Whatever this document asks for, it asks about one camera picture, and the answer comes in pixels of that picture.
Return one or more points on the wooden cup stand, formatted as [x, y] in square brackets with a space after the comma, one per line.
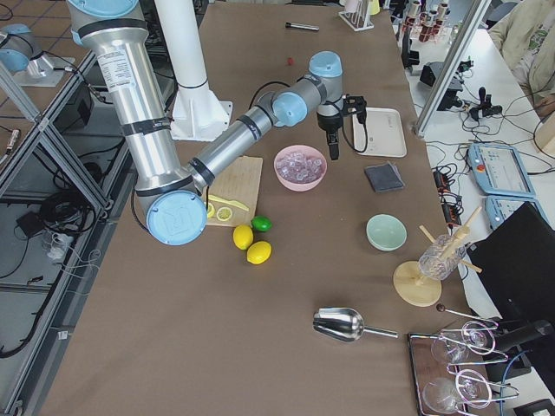
[419, 282]

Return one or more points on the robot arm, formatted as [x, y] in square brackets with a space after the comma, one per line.
[21, 53]
[178, 154]

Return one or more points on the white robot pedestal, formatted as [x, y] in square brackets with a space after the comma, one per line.
[197, 114]

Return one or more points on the black monitor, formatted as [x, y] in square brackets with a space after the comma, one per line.
[517, 261]

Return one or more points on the yellow plastic knife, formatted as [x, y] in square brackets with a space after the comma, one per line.
[230, 202]

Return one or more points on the yellow lemon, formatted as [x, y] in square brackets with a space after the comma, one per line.
[259, 252]
[243, 236]

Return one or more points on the yellow lemon inner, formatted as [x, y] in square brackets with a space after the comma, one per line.
[243, 236]

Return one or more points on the teach pendant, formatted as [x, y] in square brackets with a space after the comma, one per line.
[499, 170]
[499, 208]

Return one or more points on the yellow lemon outer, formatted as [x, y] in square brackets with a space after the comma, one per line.
[259, 252]

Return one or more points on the teach pendant upper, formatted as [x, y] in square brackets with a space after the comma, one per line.
[499, 170]

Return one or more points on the lemon half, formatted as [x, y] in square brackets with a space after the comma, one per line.
[210, 210]

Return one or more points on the aluminium frame post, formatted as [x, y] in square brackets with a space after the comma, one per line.
[470, 23]

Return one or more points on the bamboo cutting board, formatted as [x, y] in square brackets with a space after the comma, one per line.
[239, 181]

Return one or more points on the steel muddler black tip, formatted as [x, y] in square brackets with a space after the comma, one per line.
[301, 26]

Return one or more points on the green lime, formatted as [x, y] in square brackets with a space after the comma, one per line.
[261, 223]

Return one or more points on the pink bowl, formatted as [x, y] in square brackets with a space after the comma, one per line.
[309, 151]

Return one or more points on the cream rabbit tray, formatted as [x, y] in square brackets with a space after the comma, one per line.
[385, 133]

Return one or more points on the pile of clear ice cubes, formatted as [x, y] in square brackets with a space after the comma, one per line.
[300, 168]

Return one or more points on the lemon slice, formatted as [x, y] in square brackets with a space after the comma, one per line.
[224, 214]

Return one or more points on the white cup rack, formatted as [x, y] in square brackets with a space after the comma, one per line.
[357, 14]

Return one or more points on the person in beige jacket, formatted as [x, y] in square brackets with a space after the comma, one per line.
[525, 39]

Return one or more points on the teach pendant lower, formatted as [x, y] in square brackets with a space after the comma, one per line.
[499, 208]

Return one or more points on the green bowl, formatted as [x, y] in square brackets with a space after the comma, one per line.
[386, 232]

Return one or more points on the grey folded cloth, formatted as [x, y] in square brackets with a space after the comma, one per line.
[384, 178]

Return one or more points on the steel ice scoop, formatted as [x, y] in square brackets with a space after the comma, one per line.
[345, 324]

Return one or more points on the wine glass rack tray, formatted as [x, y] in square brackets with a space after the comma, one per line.
[449, 370]

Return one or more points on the clear glass on stand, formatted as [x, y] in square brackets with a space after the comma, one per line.
[441, 258]

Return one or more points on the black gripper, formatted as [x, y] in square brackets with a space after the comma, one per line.
[328, 124]

